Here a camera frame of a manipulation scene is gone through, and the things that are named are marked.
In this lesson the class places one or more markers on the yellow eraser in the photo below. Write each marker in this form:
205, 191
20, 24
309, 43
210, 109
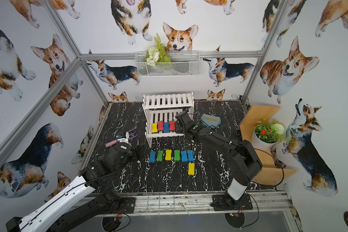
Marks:
191, 169
168, 154
154, 128

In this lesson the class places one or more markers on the white wooden slatted shelf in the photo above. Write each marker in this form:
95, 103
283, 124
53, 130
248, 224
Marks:
165, 108

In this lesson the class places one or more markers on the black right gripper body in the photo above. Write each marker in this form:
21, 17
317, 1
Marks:
184, 122

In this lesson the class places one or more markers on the white potted red flower plant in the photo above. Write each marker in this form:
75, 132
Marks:
268, 134

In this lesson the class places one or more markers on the aluminium frame post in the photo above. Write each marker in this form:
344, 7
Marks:
281, 11

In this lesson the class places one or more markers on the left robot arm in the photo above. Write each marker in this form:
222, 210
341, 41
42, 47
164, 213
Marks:
57, 215

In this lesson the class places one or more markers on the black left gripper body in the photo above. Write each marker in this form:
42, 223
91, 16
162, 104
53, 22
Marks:
137, 152

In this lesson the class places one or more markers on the green eraser top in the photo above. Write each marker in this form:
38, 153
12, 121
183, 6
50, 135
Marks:
177, 155
159, 157

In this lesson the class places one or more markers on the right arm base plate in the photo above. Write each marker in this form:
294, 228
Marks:
225, 202

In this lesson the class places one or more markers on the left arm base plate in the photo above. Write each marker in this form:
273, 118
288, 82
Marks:
123, 205

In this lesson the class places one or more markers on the purple pink toy rake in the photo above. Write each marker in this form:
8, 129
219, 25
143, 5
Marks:
129, 135

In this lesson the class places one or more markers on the light blue hand brush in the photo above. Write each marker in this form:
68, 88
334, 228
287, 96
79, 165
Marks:
212, 119

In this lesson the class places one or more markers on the red eraser bottom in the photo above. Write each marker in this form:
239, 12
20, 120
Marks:
172, 126
160, 125

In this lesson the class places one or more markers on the white wire mesh basket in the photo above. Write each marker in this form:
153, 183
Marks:
173, 64

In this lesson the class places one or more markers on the blue eraser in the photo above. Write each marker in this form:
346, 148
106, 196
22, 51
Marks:
190, 155
166, 128
152, 157

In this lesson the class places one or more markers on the artificial fern with white flowers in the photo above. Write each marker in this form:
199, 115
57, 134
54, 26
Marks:
156, 54

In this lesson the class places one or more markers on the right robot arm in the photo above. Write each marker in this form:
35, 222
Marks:
242, 157

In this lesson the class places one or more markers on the light blue dustpan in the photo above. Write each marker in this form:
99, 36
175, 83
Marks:
210, 121

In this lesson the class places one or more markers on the light wooden corner shelf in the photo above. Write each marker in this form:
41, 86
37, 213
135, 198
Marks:
271, 173

